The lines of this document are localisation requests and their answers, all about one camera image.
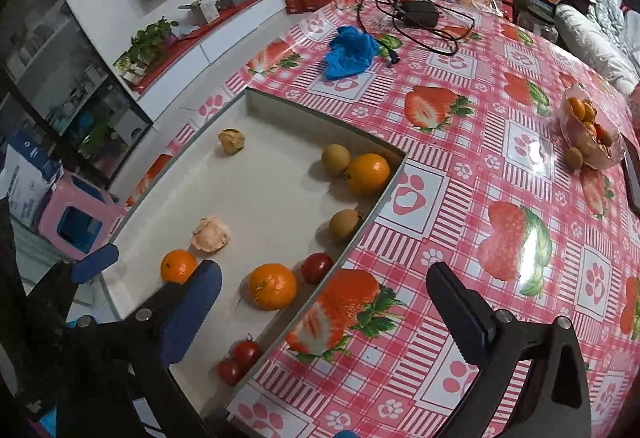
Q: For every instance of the red tomato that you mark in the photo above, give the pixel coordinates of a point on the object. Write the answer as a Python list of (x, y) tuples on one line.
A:
[(229, 372), (316, 267), (246, 352)]

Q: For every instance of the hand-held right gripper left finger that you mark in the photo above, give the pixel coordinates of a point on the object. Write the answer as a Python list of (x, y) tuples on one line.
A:
[(192, 313)]

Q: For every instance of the small open cardboard box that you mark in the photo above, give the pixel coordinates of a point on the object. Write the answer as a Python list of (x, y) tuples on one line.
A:
[(200, 11)]

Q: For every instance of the white television cabinet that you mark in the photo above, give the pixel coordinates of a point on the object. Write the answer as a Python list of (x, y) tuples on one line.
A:
[(225, 47)]

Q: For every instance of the white and blue carton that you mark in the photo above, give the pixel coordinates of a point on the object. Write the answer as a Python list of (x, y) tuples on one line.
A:
[(25, 178)]

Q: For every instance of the white tray with grey rim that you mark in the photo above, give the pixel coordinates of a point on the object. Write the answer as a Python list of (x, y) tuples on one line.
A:
[(270, 203)]

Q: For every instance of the heap of mandarins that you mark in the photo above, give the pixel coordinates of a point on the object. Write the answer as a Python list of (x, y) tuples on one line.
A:
[(582, 112)]

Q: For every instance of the dark smartphone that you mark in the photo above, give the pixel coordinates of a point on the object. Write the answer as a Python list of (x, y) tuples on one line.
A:
[(634, 183)]

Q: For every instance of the dark glass cabinet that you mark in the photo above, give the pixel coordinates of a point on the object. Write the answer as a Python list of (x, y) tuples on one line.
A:
[(60, 82)]

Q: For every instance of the dark chair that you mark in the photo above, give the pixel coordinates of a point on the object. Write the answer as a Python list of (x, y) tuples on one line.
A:
[(532, 5)]

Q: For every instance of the clear glass bowl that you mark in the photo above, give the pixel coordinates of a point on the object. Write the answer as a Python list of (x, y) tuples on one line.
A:
[(572, 130)]

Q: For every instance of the blue cloth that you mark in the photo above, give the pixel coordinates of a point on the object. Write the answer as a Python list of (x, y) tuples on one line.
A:
[(350, 50)]

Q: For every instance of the pink box with blue window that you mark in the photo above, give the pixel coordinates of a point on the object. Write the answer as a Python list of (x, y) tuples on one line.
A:
[(57, 200)]

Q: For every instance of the small orange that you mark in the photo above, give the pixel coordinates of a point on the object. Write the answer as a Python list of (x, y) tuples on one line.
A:
[(178, 266)]

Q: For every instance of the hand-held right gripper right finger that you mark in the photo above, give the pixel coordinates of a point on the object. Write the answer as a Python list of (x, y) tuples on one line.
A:
[(462, 313)]

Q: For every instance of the white duvet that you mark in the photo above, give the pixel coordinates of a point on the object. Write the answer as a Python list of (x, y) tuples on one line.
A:
[(595, 42)]

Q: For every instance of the potted green plant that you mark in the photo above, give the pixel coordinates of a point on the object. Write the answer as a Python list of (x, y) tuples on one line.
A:
[(150, 37)]

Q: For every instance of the black power adapter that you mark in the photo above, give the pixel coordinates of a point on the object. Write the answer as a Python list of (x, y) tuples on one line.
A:
[(419, 12)]

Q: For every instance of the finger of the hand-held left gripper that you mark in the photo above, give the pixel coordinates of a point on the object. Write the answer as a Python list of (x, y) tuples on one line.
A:
[(95, 263)]

